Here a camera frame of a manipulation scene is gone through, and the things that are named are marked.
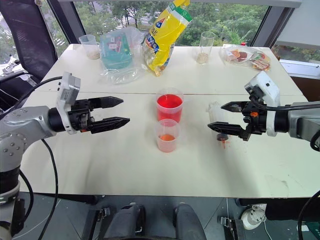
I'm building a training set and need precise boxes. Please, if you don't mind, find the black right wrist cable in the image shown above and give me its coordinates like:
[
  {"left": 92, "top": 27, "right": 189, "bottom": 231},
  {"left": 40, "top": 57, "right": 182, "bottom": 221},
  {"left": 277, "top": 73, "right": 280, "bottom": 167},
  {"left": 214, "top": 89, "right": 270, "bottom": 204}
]
[{"left": 249, "top": 94, "right": 320, "bottom": 112}]

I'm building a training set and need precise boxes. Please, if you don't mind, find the yellow snack bag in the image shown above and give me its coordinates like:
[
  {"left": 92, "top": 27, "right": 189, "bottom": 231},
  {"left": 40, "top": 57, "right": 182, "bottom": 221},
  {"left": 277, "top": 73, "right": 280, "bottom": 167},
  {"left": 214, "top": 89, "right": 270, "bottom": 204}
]
[{"left": 141, "top": 0, "right": 194, "bottom": 78}]

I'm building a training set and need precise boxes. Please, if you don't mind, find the clear bag of snacks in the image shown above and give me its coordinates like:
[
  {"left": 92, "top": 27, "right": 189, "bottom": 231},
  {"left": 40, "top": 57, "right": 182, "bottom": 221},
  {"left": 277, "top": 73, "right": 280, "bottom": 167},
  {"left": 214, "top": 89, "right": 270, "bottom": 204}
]
[{"left": 219, "top": 44, "right": 273, "bottom": 73}]

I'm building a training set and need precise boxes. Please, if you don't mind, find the white round floor device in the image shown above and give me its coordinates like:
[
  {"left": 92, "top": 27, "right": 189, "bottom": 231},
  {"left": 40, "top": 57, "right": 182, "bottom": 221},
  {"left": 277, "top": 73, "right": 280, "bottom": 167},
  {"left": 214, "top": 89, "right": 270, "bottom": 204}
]
[{"left": 240, "top": 203, "right": 268, "bottom": 231}]

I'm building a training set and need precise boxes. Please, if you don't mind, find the plastic bag with green box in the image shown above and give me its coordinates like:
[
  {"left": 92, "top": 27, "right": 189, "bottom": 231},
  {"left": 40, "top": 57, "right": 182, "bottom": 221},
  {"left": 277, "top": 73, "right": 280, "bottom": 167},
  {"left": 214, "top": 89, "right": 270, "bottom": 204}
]
[{"left": 98, "top": 26, "right": 146, "bottom": 85}]

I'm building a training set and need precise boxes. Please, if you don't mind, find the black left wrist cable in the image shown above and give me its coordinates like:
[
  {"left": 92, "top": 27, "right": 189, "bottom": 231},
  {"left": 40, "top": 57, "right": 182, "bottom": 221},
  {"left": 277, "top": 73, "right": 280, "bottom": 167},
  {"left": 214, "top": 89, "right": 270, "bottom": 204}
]
[{"left": 0, "top": 76, "right": 63, "bottom": 121}]

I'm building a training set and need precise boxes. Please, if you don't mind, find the black mesh office chair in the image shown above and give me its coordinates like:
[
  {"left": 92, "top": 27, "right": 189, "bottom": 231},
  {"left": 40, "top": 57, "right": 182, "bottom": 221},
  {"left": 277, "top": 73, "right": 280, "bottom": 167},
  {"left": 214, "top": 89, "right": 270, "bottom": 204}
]
[{"left": 0, "top": 0, "right": 59, "bottom": 112}]

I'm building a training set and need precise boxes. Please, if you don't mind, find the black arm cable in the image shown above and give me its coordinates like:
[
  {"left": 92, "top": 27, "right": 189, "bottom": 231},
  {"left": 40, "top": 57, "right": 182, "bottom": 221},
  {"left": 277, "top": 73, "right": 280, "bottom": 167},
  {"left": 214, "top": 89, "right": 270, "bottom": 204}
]
[
  {"left": 14, "top": 138, "right": 59, "bottom": 240},
  {"left": 297, "top": 189, "right": 320, "bottom": 240}
]

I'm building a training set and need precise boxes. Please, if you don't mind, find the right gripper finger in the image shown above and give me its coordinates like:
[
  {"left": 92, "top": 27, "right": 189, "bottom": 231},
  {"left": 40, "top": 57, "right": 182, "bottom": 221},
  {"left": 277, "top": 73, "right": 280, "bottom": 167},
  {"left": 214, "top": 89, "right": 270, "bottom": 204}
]
[
  {"left": 207, "top": 121, "right": 247, "bottom": 139},
  {"left": 220, "top": 100, "right": 249, "bottom": 113}
]

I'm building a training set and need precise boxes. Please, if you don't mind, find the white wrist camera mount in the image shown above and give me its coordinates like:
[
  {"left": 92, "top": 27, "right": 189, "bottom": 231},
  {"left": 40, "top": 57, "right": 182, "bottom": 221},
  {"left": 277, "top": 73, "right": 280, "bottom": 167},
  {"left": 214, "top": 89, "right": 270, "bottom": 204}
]
[
  {"left": 244, "top": 71, "right": 281, "bottom": 137},
  {"left": 55, "top": 71, "right": 82, "bottom": 135}
]

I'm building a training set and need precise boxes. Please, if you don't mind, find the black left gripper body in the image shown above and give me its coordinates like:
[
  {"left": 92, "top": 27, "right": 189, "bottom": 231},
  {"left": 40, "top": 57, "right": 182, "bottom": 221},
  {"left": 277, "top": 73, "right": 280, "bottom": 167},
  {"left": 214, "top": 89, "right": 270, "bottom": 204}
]
[{"left": 67, "top": 98, "right": 96, "bottom": 133}]

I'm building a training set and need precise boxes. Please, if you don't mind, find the cup of red liquid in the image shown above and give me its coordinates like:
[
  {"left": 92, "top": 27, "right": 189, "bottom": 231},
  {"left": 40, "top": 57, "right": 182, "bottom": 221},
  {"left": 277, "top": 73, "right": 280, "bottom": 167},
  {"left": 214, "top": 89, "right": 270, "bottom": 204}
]
[{"left": 155, "top": 87, "right": 185, "bottom": 124}]

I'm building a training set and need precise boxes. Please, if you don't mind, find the clear measuring cup with grains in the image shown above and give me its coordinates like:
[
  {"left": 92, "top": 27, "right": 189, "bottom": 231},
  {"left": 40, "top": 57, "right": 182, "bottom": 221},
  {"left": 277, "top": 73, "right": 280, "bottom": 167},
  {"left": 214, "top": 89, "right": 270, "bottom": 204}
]
[{"left": 78, "top": 34, "right": 101, "bottom": 61}]

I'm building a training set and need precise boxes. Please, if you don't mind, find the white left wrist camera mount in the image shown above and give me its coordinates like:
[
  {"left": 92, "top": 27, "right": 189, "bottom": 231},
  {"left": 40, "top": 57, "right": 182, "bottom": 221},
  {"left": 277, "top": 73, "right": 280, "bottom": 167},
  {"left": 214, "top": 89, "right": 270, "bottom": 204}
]
[{"left": 55, "top": 71, "right": 82, "bottom": 135}]

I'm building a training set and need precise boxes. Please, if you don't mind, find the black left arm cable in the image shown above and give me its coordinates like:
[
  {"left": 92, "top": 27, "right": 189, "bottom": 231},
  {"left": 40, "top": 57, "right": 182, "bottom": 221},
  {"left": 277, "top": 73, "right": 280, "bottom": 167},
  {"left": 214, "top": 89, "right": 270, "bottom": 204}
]
[{"left": 14, "top": 138, "right": 59, "bottom": 240}]

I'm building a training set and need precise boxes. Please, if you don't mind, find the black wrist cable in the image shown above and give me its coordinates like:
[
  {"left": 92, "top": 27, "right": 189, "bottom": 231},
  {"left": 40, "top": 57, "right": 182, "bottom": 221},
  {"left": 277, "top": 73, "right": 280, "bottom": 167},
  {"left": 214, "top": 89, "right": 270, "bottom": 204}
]
[
  {"left": 249, "top": 94, "right": 320, "bottom": 112},
  {"left": 0, "top": 76, "right": 63, "bottom": 121}
]

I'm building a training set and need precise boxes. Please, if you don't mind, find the small clear plastic cup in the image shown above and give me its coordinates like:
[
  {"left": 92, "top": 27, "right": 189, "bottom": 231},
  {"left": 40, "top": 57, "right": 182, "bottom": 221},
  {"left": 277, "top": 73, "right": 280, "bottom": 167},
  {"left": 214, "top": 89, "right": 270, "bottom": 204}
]
[{"left": 154, "top": 118, "right": 182, "bottom": 153}]

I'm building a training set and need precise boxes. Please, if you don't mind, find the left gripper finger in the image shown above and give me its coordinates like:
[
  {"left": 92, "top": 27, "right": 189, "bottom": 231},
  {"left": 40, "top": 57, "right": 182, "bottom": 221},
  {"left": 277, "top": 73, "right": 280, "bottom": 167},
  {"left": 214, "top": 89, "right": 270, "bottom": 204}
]
[
  {"left": 90, "top": 116, "right": 131, "bottom": 135},
  {"left": 88, "top": 95, "right": 124, "bottom": 110}
]

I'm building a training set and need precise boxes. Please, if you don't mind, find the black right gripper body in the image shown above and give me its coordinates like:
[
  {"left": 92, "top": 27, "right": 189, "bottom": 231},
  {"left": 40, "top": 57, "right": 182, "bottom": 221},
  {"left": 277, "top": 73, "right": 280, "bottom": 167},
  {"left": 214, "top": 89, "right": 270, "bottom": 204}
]
[{"left": 240, "top": 85, "right": 268, "bottom": 141}]

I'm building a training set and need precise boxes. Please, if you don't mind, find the dark rounded shape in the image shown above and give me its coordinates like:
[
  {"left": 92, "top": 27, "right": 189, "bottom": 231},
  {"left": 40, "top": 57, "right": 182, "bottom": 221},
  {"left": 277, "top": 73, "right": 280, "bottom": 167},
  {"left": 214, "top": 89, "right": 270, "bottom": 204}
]
[
  {"left": 173, "top": 203, "right": 208, "bottom": 240},
  {"left": 103, "top": 203, "right": 146, "bottom": 240}
]

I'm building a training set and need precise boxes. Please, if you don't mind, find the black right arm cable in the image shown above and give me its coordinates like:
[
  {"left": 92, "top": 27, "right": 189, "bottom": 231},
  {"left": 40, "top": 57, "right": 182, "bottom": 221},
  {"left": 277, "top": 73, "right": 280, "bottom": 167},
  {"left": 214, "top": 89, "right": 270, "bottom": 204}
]
[{"left": 297, "top": 189, "right": 320, "bottom": 240}]

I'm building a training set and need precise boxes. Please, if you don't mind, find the dark window frame post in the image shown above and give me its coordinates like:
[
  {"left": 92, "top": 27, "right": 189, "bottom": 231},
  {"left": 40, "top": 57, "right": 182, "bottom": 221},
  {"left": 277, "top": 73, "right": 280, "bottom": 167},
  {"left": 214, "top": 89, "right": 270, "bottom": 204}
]
[
  {"left": 249, "top": 5, "right": 296, "bottom": 48},
  {"left": 46, "top": 0, "right": 87, "bottom": 45}
]

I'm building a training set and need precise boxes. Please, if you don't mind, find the tall clear glass with grains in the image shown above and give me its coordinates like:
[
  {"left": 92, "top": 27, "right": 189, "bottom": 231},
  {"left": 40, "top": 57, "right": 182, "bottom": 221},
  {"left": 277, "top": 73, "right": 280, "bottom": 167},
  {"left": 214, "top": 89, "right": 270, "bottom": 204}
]
[{"left": 195, "top": 31, "right": 216, "bottom": 66}]

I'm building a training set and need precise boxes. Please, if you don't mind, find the clear plastic tube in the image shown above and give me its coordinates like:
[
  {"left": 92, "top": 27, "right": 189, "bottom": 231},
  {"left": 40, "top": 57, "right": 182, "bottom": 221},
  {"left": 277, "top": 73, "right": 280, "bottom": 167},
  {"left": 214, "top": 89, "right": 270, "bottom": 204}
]
[{"left": 205, "top": 100, "right": 230, "bottom": 149}]

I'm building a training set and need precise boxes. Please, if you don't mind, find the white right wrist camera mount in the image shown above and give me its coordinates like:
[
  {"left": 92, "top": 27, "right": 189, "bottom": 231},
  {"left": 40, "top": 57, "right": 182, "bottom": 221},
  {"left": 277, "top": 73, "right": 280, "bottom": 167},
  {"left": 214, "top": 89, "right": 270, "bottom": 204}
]
[{"left": 244, "top": 71, "right": 281, "bottom": 137}]

